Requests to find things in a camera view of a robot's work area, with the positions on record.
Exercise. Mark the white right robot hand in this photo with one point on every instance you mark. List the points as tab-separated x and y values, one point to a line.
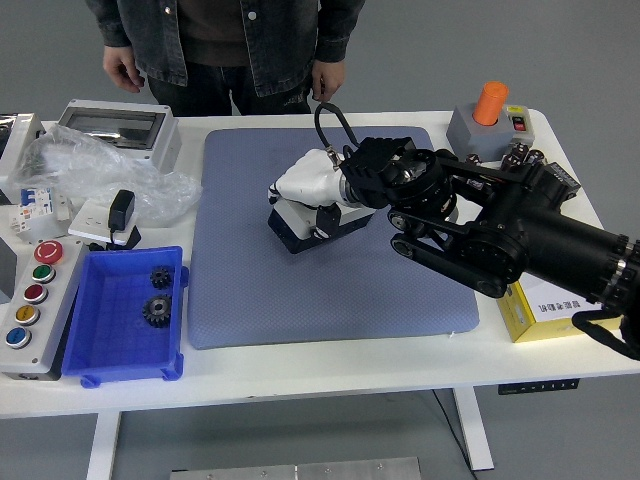
310	180

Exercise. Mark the grey metal floor plate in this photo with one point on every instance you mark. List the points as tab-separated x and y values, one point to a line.
300	470

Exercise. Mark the large black gear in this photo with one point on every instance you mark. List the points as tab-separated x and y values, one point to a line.
157	311

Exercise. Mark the yellow and white cardboard box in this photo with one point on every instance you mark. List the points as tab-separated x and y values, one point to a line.
520	315

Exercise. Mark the person's left hand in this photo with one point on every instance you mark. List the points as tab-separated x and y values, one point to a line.
327	77

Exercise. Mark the person's right hand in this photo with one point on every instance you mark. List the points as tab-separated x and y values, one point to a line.
120	65

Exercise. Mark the grey four-button control box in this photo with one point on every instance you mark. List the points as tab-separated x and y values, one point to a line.
295	215

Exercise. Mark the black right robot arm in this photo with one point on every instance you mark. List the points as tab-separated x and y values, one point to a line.
500	235

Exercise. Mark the black module with green terminal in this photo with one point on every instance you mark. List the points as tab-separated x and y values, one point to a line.
565	177

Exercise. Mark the grey switch box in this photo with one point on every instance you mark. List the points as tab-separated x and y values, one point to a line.
475	137

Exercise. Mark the black power adapter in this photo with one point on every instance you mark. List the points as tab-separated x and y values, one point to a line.
121	210

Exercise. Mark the person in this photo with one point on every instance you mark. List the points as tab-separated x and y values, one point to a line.
220	45

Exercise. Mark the white equipment box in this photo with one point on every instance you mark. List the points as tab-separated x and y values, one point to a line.
20	145

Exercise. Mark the white circuit breaker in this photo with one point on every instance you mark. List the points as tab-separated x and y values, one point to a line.
35	200

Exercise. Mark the orange cylinder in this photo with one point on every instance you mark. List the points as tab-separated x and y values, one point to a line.
490	102

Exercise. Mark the dark cylindrical capacitor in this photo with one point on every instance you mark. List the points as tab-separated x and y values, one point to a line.
520	150
475	158
511	161
535	157

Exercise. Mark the grey enclosure with clear lid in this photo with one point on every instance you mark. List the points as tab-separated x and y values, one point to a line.
115	125

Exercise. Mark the grey-blue table mat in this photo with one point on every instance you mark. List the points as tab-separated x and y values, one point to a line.
250	300

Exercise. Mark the small black gear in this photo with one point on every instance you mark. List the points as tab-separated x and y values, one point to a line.
161	278

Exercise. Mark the white table leg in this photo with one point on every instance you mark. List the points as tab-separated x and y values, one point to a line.
475	430
102	445

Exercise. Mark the clear plastic bag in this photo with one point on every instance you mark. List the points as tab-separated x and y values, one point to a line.
100	170

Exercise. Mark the white wall socket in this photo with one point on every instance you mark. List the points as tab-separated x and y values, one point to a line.
87	220

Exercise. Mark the black table height controller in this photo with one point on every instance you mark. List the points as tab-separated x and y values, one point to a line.
537	386

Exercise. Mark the person's right forearm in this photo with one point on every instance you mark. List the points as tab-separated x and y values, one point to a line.
110	22

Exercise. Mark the grey five-button control box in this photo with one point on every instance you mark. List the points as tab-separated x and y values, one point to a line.
55	320

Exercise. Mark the person's left forearm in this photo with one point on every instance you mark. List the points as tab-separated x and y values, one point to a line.
340	30

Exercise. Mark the blue plastic bin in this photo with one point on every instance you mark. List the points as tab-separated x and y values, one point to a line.
110	345

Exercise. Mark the grey metal box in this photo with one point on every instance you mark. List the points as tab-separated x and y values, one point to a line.
5	270

